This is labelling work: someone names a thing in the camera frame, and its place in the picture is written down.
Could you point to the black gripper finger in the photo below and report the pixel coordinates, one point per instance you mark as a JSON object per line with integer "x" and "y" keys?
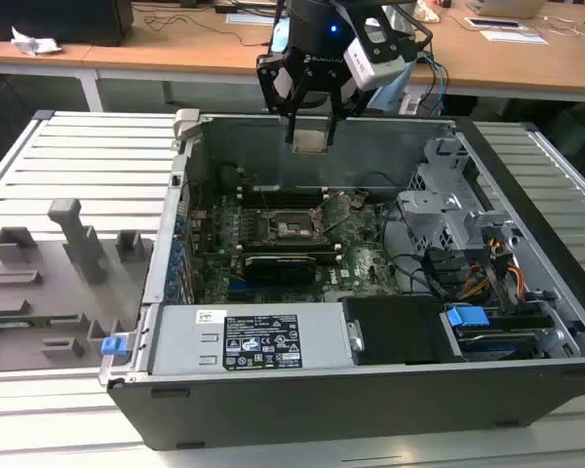
{"x": 273, "y": 83}
{"x": 353, "y": 97}

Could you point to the silver square CPU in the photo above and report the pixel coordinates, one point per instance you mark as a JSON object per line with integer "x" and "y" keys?
{"x": 311, "y": 141}

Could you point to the black RAM slot bank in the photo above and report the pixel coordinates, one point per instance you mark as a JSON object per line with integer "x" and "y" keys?
{"x": 292, "y": 247}
{"x": 283, "y": 197}

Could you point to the CPU socket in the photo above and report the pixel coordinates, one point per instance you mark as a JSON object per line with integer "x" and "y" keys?
{"x": 292, "y": 228}

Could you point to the pale blue teach pendant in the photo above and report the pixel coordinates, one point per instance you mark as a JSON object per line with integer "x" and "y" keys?
{"x": 390, "y": 96}

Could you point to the wooden desk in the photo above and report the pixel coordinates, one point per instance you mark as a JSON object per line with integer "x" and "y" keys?
{"x": 175, "y": 53}

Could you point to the round coin battery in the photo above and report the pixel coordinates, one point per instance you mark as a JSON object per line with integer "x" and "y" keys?
{"x": 358, "y": 201}

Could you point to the silver metal disk cage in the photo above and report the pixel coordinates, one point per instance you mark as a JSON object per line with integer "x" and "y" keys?
{"x": 434, "y": 209}

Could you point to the green motherboard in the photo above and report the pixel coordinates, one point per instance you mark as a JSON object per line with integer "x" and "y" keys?
{"x": 365, "y": 263}

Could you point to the white paper sheet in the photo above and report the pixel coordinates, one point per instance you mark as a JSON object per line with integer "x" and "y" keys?
{"x": 514, "y": 37}

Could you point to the silver laptop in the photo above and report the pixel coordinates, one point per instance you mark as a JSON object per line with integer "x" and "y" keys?
{"x": 509, "y": 7}

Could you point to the black graphics card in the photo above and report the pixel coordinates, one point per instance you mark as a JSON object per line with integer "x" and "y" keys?
{"x": 280, "y": 270}

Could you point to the black computer box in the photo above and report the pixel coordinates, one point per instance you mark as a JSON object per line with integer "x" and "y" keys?
{"x": 53, "y": 19}

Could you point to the crumpled white paper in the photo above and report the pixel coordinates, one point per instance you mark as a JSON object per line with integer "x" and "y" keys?
{"x": 34, "y": 43}

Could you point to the blue disk carrier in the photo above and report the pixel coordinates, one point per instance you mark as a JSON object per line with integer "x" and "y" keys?
{"x": 467, "y": 324}

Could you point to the grey power supply unit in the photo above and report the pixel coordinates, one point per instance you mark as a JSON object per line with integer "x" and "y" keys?
{"x": 185, "y": 341}

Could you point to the blue case latch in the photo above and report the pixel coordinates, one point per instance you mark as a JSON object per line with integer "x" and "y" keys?
{"x": 113, "y": 346}

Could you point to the grey parts rack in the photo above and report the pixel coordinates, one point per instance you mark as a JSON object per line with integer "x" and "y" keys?
{"x": 44, "y": 292}

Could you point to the open black PC case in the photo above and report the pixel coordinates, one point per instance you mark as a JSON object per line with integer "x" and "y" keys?
{"x": 322, "y": 409}

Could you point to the green RAM stick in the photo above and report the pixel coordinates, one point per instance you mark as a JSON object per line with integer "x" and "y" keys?
{"x": 29, "y": 321}

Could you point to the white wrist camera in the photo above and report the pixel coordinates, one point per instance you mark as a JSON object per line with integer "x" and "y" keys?
{"x": 370, "y": 68}

